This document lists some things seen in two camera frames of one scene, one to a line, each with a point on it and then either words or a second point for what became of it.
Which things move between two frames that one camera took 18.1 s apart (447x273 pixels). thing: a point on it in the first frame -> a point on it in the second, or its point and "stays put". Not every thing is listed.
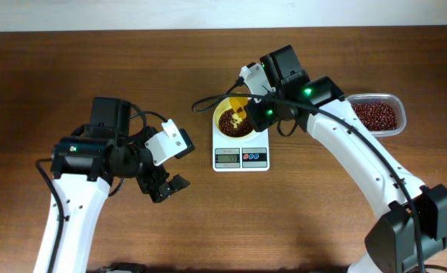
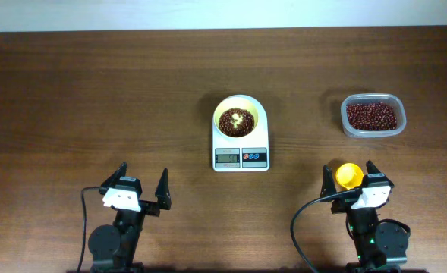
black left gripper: (149, 185) -> (162, 194)
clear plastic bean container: (382, 114) stays put
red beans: (378, 116) stays put
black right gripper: (259, 121) -> (328, 186)
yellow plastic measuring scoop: (236, 102) -> (349, 175)
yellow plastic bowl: (222, 105) stays put
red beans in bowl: (243, 129) stays put
